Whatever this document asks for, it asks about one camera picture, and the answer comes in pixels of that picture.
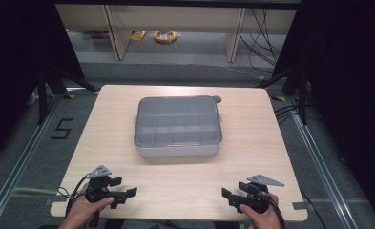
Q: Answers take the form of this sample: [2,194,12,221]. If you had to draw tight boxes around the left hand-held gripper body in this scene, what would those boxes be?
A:
[84,164,130,210]

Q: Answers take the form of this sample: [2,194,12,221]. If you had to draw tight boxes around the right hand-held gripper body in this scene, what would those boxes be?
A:
[228,174,285,215]

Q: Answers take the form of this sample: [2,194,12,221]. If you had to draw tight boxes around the grey compartment box with lid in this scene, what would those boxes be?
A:
[133,95,223,159]

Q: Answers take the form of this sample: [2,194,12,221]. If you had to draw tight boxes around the person's right hand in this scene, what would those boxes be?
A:
[239,193,282,229]

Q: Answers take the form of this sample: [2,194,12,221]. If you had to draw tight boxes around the person's left hand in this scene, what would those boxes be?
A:
[58,182,115,229]

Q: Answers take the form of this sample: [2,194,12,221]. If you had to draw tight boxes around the grey tape strip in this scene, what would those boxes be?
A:
[291,201,309,211]

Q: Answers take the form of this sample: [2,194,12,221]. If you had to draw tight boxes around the black metal stand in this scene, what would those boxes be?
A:
[35,61,100,126]
[255,61,310,126]

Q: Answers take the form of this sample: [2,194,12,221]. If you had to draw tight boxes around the black curtain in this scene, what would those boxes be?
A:
[272,0,375,223]
[0,0,87,166]

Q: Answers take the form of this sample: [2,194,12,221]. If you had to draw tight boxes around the yellow packet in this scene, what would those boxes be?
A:
[130,31,148,42]

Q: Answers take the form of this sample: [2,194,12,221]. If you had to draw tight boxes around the orange tape roll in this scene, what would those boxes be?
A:
[153,30,179,45]

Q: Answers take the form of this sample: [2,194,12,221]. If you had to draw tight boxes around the left hand-held gripper black cable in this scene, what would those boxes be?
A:
[65,174,91,220]

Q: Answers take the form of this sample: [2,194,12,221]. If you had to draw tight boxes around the hand-held gripper black cable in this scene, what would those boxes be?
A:
[264,194,286,229]
[65,174,91,220]

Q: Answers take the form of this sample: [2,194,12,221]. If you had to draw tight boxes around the right hand-held gripper black cable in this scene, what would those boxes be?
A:
[264,194,286,229]

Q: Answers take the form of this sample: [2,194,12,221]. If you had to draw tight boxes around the aluminium floor rail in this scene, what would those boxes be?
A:
[0,94,67,229]
[284,94,360,229]

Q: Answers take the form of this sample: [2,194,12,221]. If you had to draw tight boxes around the black floor cables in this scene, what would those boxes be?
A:
[273,103,322,126]

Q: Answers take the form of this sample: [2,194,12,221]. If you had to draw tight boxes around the hanging black cables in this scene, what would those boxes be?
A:
[238,8,283,74]

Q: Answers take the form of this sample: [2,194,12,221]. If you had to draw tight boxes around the light wooden desk frame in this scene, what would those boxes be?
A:
[54,3,298,63]

